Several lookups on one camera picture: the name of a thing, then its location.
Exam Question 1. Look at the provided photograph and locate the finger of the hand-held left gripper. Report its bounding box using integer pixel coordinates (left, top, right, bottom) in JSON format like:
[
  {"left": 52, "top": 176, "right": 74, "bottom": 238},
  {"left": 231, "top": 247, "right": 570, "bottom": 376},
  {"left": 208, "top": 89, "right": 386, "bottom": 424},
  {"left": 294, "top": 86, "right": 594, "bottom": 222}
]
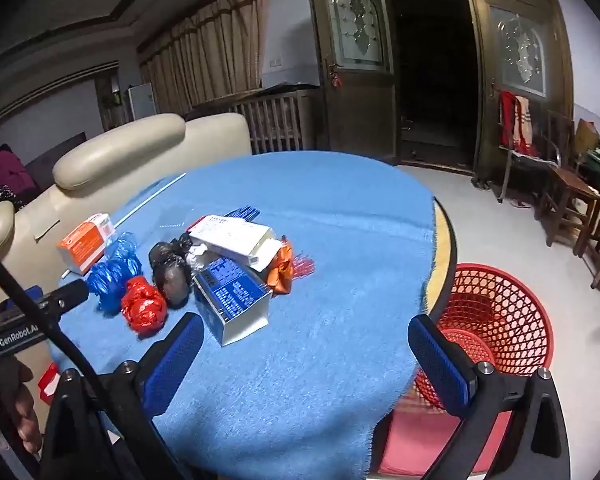
[{"left": 10, "top": 279, "right": 90, "bottom": 317}]

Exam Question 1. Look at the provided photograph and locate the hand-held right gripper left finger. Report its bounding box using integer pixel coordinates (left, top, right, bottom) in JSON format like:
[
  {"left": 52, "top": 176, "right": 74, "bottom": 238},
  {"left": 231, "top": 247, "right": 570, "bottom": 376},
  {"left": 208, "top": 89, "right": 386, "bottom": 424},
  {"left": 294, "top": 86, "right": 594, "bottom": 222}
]
[{"left": 40, "top": 311, "right": 206, "bottom": 480}]

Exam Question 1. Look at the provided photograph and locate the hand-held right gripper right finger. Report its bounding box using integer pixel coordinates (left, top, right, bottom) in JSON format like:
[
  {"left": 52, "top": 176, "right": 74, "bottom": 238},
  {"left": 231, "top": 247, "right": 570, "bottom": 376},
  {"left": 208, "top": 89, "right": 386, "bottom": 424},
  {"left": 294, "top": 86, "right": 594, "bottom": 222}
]
[{"left": 407, "top": 314, "right": 578, "bottom": 480}]

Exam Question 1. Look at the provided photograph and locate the blue plastic bag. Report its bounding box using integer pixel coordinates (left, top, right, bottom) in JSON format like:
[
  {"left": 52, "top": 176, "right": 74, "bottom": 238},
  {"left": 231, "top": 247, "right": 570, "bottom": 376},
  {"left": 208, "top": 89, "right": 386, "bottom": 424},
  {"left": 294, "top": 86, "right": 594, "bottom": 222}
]
[{"left": 87, "top": 232, "right": 143, "bottom": 316}]

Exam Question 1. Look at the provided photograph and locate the red plastic bag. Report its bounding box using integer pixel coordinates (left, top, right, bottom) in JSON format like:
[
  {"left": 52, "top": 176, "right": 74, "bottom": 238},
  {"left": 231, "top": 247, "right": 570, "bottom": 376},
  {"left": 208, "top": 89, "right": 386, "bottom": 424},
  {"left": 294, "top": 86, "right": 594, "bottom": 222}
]
[{"left": 120, "top": 276, "right": 169, "bottom": 336}]

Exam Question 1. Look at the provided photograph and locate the red plastic mesh basket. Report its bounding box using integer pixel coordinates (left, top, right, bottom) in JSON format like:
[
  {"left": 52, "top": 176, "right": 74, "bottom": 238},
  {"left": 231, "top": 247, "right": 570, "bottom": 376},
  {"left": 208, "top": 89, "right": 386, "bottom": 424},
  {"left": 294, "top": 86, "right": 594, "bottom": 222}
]
[{"left": 412, "top": 262, "right": 555, "bottom": 411}]

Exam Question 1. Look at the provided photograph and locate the black plastic bag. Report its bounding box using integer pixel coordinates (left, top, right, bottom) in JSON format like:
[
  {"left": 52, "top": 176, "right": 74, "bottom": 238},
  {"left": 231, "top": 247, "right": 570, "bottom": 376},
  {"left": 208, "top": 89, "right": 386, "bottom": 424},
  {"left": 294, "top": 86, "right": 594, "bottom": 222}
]
[{"left": 148, "top": 232, "right": 196, "bottom": 309}]

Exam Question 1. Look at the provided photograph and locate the blue and white carton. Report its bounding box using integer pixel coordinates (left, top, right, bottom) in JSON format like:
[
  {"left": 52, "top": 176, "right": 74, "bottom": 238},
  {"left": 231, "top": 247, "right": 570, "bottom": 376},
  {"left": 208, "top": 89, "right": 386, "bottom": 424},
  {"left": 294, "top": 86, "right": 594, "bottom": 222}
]
[{"left": 192, "top": 255, "right": 272, "bottom": 347}]

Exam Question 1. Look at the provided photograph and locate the clear plastic wrap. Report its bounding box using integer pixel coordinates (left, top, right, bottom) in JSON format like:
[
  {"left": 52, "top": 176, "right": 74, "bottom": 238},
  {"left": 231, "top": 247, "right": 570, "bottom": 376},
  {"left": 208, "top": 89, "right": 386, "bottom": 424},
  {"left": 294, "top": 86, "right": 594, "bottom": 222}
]
[{"left": 186, "top": 242, "right": 216, "bottom": 273}]

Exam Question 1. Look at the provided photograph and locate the red and white medicine box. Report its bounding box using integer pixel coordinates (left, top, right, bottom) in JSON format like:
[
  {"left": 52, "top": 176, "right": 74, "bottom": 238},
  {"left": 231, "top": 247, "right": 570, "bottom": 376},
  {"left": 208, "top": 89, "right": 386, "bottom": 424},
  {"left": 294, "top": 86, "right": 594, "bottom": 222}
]
[{"left": 187, "top": 215, "right": 283, "bottom": 268}]

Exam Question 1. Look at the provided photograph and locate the person's left hand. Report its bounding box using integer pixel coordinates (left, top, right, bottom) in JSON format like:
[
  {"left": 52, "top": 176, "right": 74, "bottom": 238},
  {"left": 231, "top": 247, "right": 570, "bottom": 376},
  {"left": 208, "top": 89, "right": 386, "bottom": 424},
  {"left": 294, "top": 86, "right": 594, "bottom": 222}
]
[{"left": 0, "top": 356, "right": 43, "bottom": 456}]

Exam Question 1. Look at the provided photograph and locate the orange and white box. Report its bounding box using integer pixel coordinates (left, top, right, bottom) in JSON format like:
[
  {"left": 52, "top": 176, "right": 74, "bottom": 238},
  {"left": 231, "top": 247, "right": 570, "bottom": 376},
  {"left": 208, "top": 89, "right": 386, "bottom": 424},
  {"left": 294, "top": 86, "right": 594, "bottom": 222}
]
[{"left": 56, "top": 213, "right": 117, "bottom": 276}]

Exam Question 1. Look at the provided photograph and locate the red and white paper packet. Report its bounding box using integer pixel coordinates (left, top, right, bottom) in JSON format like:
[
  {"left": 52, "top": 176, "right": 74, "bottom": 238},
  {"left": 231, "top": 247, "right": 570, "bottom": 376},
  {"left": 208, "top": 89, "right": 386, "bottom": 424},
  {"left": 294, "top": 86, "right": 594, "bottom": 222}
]
[{"left": 37, "top": 362, "right": 61, "bottom": 403}]

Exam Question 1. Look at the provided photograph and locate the red seat cushion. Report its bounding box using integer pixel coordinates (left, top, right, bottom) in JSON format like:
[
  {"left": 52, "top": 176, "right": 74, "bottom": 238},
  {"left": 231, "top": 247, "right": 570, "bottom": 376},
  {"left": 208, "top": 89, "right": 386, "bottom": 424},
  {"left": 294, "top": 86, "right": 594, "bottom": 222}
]
[{"left": 375, "top": 395, "right": 518, "bottom": 478}]

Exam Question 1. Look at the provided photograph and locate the round wooden table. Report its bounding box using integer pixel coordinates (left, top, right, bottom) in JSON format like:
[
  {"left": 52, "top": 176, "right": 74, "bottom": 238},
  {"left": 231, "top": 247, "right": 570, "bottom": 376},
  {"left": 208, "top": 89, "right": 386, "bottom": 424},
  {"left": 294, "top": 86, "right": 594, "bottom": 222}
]
[{"left": 420, "top": 195, "right": 461, "bottom": 321}]

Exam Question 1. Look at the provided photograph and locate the white thin stick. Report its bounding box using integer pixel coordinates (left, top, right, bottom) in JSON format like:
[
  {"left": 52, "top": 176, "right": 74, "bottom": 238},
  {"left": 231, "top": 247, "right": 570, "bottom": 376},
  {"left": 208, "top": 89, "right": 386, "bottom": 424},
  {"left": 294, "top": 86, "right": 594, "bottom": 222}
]
[{"left": 61, "top": 172, "right": 187, "bottom": 278}]

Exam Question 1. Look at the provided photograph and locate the magenta garment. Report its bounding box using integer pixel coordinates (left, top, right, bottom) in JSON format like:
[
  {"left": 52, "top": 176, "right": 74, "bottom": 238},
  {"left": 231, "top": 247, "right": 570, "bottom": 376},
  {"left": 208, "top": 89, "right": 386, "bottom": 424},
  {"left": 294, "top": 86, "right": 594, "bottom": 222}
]
[{"left": 0, "top": 144, "right": 37, "bottom": 211}]

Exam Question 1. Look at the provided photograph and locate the orange snack wrapper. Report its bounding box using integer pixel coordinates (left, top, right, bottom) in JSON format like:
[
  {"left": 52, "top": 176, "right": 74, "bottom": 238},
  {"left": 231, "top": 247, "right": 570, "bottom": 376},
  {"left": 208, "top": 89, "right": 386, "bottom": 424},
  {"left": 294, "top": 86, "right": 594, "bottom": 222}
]
[{"left": 267, "top": 237, "right": 315, "bottom": 295}]

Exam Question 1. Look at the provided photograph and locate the beige leather sofa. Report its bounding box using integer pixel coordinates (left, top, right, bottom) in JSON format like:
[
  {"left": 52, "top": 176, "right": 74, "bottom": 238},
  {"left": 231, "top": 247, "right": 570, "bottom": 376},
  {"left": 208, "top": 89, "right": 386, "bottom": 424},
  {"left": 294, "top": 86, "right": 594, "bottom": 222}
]
[{"left": 0, "top": 112, "right": 253, "bottom": 341}]

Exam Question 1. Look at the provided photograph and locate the blue foil wrapper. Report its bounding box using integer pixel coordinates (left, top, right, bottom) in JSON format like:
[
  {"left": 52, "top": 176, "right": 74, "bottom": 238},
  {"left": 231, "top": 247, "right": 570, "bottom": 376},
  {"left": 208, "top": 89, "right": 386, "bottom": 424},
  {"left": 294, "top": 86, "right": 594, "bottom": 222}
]
[{"left": 225, "top": 204, "right": 268, "bottom": 223}]

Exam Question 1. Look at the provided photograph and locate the white air conditioner unit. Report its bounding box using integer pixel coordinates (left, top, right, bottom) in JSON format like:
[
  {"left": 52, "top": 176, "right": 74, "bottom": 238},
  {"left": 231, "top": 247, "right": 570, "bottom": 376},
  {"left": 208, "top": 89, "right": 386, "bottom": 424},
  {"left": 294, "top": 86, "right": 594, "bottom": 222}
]
[{"left": 126, "top": 82, "right": 157, "bottom": 122}]

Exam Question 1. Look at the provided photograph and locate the dark wooden chair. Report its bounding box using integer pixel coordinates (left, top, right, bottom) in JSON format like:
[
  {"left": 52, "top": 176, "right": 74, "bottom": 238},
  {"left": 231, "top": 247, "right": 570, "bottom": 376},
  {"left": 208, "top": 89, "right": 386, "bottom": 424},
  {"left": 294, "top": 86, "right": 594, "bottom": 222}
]
[{"left": 537, "top": 110, "right": 600, "bottom": 248}]

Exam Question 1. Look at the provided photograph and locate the red and white garment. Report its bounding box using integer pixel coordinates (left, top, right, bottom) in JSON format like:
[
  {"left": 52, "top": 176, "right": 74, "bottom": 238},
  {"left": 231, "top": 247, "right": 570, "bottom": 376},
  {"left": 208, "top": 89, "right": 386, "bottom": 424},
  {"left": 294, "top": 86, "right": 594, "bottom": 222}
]
[{"left": 497, "top": 91, "right": 536, "bottom": 156}]

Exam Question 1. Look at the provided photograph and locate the wooden baby crib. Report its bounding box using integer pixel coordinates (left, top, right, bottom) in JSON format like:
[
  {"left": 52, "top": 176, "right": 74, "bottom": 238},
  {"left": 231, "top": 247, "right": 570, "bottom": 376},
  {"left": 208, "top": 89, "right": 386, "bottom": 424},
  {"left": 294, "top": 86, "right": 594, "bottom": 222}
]
[{"left": 192, "top": 87, "right": 326, "bottom": 156}]

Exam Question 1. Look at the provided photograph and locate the wooden door with glass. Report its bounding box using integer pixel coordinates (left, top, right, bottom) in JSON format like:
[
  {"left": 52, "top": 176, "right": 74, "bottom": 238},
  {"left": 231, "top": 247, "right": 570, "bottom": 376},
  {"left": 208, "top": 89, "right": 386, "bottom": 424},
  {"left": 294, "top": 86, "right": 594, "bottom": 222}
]
[
  {"left": 305, "top": 0, "right": 398, "bottom": 166},
  {"left": 472, "top": 0, "right": 576, "bottom": 186}
]

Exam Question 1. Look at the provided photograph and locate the cardboard box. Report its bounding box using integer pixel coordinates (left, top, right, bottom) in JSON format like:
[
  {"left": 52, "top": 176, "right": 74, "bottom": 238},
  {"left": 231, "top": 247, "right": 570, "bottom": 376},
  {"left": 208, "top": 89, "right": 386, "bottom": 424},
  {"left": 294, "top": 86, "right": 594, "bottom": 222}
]
[{"left": 575, "top": 119, "right": 600, "bottom": 161}]

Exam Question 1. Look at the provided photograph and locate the beige curtain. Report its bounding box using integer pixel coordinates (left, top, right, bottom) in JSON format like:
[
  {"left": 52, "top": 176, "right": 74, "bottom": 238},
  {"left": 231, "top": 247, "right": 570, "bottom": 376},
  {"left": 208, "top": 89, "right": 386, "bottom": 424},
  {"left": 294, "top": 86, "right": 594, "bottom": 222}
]
[{"left": 139, "top": 0, "right": 271, "bottom": 121}]

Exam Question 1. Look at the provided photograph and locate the black cable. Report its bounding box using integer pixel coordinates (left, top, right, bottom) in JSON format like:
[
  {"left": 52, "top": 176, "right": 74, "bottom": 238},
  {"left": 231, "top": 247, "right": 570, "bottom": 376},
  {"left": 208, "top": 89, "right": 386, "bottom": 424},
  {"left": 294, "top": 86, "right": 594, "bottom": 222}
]
[{"left": 0, "top": 237, "right": 191, "bottom": 480}]

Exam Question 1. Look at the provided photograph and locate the metal frame chair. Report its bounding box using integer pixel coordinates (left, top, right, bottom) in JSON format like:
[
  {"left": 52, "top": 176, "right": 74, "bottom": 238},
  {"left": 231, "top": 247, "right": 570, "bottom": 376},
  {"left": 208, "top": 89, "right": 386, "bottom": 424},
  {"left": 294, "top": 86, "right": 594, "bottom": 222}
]
[{"left": 497, "top": 92, "right": 561, "bottom": 211}]

